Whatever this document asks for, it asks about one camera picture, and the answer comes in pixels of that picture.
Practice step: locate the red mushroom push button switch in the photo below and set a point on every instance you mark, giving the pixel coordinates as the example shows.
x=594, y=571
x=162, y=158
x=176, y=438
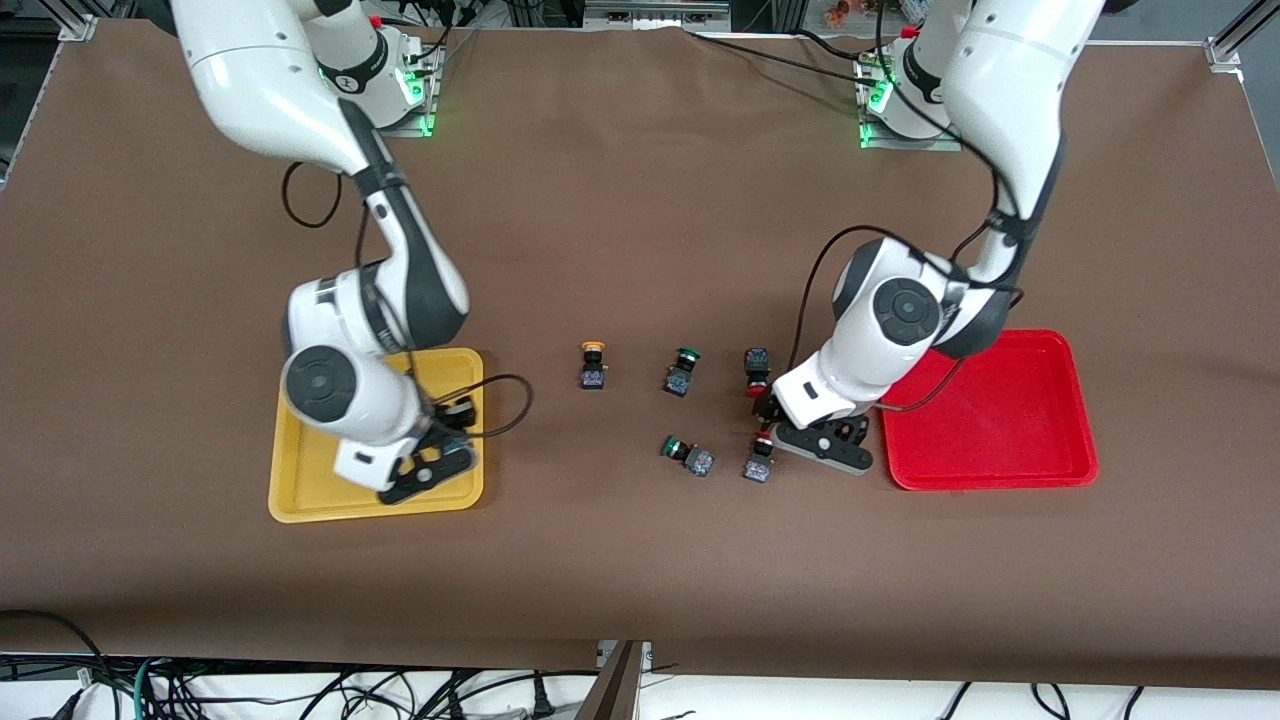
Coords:
x=756, y=360
x=757, y=469

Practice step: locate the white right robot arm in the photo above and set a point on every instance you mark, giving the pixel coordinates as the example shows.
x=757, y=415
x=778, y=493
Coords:
x=250, y=80

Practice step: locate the red plastic tray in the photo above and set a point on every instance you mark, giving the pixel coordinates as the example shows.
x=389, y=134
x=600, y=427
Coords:
x=1000, y=430

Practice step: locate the green push button switch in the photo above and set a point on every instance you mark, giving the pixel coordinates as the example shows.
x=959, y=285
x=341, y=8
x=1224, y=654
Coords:
x=698, y=461
x=680, y=380

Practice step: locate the brown table support beam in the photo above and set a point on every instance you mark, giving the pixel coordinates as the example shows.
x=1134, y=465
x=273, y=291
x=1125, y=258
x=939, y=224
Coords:
x=615, y=690

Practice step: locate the yellow plastic tray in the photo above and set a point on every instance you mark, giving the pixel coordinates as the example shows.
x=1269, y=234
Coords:
x=310, y=490

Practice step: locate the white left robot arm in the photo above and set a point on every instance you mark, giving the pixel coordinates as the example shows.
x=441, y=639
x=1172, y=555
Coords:
x=1010, y=80

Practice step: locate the aluminium right arm base plate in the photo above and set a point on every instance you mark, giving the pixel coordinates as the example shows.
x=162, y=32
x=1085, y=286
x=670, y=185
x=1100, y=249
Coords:
x=400, y=128

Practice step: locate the aluminium left arm base plate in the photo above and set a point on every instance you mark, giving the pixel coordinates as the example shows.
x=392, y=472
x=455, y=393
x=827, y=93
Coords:
x=920, y=145

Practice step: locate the brown table cover sheet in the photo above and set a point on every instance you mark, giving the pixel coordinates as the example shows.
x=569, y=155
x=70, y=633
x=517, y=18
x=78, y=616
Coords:
x=640, y=560

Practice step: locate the yellow push button switch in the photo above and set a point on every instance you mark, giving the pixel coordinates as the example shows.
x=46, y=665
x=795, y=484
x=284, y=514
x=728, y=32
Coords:
x=592, y=377

